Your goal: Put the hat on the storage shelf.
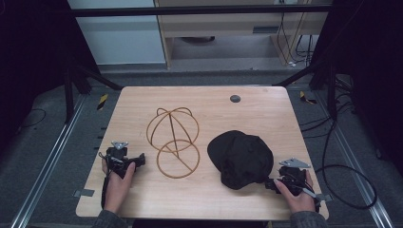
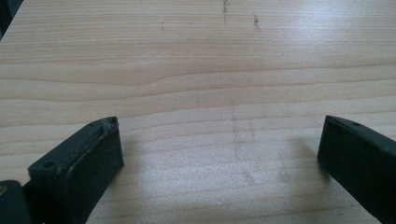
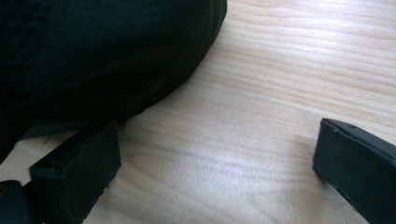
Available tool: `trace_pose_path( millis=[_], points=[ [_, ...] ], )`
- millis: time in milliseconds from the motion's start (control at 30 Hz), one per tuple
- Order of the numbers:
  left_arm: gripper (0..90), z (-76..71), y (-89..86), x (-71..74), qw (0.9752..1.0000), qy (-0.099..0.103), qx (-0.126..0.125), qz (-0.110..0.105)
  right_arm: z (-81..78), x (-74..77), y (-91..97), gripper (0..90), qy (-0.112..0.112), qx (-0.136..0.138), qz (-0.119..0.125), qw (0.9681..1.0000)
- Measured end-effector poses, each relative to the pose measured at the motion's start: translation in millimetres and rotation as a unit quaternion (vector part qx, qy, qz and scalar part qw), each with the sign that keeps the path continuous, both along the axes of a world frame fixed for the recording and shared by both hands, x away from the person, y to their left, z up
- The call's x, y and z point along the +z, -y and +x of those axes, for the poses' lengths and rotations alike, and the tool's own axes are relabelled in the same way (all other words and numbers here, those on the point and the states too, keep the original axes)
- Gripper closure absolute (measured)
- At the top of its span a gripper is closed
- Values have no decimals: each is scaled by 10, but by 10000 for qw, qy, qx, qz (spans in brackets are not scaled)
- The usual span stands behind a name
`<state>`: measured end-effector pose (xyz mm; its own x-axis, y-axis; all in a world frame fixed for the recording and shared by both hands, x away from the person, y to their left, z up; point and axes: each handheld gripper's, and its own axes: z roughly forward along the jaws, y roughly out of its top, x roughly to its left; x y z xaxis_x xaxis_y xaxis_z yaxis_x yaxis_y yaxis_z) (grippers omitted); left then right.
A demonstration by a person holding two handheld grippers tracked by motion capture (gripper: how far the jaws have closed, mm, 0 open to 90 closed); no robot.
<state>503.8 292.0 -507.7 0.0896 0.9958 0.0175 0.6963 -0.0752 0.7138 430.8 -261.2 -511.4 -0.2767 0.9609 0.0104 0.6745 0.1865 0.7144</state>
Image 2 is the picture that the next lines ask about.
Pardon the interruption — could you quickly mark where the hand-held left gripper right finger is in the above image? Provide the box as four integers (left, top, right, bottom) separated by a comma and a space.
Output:
317, 115, 396, 224

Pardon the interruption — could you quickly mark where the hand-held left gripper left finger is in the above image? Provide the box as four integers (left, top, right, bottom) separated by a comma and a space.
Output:
22, 116, 125, 224

